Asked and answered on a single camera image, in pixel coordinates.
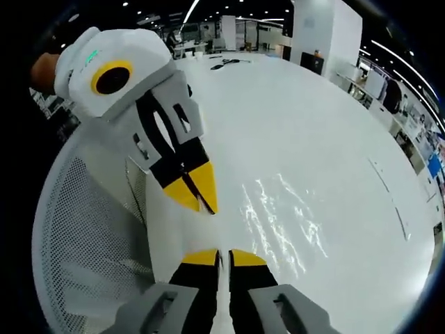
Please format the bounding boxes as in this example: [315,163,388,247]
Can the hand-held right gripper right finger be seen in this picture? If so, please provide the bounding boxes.
[228,248,340,334]

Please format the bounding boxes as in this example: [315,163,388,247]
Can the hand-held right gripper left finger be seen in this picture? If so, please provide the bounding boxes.
[104,248,222,334]

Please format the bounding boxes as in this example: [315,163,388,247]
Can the black tools on table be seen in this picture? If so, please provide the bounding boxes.
[209,57,252,71]

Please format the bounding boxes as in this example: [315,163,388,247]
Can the grey mesh chair back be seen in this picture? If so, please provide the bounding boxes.
[31,128,181,334]

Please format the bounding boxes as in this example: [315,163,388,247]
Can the black box with orange top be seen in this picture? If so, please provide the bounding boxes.
[300,49,325,74]

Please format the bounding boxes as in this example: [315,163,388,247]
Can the white square pillar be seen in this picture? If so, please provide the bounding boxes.
[289,0,363,77]

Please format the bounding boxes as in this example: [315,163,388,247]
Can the long white counter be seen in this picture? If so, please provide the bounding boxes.
[335,67,445,202]

